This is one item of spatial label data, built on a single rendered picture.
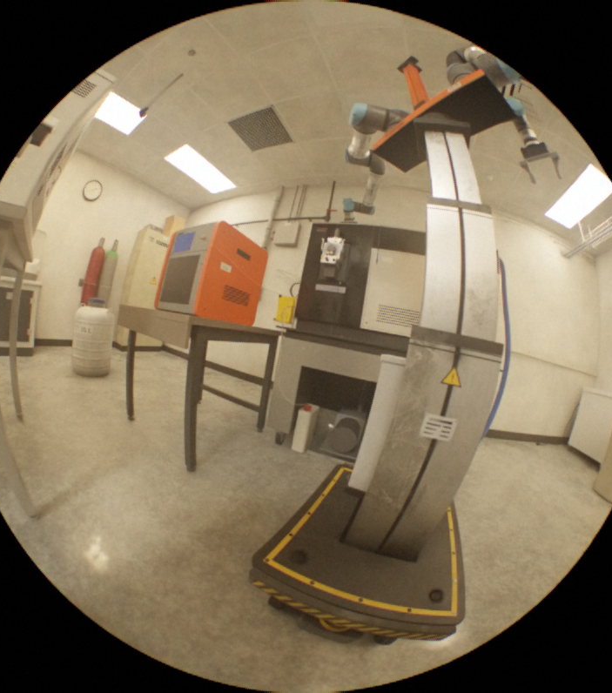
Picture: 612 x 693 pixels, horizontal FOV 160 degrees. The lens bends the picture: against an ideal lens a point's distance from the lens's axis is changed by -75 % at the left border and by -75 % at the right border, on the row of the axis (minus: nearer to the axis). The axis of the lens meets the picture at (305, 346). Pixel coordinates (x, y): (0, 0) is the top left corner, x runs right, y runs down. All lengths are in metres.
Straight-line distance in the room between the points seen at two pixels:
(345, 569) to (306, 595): 0.10
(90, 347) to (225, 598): 2.12
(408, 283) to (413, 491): 1.03
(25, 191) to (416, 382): 1.01
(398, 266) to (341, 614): 1.35
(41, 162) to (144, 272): 3.17
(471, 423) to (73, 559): 1.05
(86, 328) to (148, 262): 1.84
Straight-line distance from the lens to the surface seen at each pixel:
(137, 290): 3.72
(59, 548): 0.93
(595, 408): 3.30
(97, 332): 2.32
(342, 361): 1.13
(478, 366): 0.39
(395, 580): 0.54
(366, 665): 0.76
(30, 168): 0.83
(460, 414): 0.40
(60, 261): 3.78
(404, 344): 1.22
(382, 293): 1.22
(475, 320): 0.41
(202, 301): 0.91
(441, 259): 0.43
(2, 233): 0.76
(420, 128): 0.74
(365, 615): 0.49
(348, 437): 1.35
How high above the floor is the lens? 0.71
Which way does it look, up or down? 3 degrees down
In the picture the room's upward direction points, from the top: 11 degrees clockwise
